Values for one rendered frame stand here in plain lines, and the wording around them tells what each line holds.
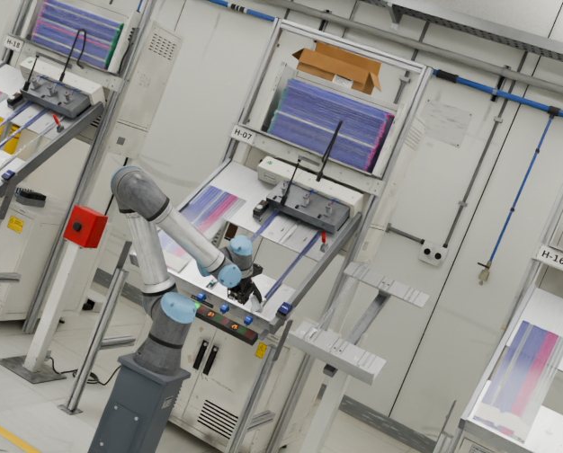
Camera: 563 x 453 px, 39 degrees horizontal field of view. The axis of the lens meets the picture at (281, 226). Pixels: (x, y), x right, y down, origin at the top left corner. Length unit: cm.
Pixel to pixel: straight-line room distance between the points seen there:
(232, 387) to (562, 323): 136
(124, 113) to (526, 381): 242
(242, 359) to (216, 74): 259
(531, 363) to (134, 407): 141
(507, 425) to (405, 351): 209
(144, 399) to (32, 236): 167
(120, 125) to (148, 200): 186
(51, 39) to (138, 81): 48
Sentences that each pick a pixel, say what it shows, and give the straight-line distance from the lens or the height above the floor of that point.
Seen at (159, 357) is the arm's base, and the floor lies 60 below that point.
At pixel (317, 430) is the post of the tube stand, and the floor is 40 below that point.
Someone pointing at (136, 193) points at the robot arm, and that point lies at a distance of 241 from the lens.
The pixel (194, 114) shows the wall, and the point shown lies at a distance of 550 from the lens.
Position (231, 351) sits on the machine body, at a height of 47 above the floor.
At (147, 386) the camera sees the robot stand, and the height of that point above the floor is 51.
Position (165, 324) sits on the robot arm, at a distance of 252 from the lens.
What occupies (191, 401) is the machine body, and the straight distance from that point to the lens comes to 354.
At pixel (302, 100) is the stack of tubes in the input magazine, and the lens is 353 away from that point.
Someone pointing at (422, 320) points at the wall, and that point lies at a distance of 484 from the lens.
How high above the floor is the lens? 133
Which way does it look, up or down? 5 degrees down
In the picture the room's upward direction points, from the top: 22 degrees clockwise
